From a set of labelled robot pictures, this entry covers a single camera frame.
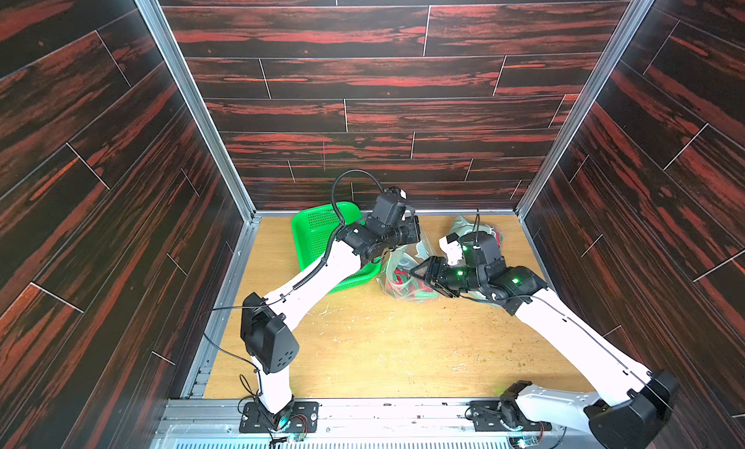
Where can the clear zip-top bag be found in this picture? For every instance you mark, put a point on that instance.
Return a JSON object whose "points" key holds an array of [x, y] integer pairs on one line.
{"points": [[483, 231], [406, 258]]}

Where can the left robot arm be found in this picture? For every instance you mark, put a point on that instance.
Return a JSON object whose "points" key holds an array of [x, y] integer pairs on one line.
{"points": [[268, 323]]}

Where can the green plastic perforated basket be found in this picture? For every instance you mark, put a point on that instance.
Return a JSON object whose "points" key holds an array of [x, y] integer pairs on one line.
{"points": [[312, 230]]}

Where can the red green dragon fruit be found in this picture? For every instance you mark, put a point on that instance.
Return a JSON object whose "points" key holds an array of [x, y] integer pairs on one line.
{"points": [[401, 286]]}

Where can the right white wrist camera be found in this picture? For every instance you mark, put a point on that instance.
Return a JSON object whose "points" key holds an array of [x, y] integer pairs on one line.
{"points": [[452, 249]]}

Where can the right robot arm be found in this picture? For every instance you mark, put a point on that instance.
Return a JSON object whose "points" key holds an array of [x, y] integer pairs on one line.
{"points": [[628, 406]]}

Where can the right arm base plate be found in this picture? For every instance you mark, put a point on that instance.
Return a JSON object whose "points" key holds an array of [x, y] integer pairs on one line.
{"points": [[501, 416]]}

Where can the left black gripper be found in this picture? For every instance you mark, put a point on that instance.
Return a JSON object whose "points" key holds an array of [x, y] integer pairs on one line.
{"points": [[410, 227]]}

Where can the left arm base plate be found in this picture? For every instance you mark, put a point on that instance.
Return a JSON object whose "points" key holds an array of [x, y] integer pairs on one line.
{"points": [[300, 416]]}

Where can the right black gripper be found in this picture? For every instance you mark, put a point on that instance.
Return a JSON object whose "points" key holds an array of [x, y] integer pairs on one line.
{"points": [[438, 275]]}

